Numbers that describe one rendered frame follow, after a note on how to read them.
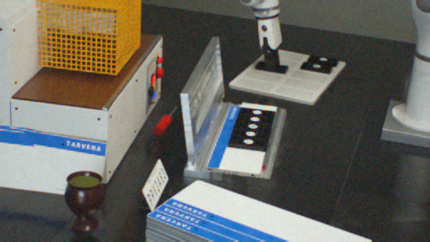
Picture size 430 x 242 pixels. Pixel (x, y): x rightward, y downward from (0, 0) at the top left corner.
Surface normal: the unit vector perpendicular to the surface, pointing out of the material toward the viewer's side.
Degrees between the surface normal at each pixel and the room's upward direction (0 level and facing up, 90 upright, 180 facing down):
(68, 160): 69
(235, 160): 0
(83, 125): 90
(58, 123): 90
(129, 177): 0
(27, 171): 63
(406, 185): 0
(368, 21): 90
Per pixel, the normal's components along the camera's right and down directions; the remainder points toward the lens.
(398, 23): -0.29, 0.37
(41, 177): -0.09, -0.06
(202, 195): 0.06, -0.91
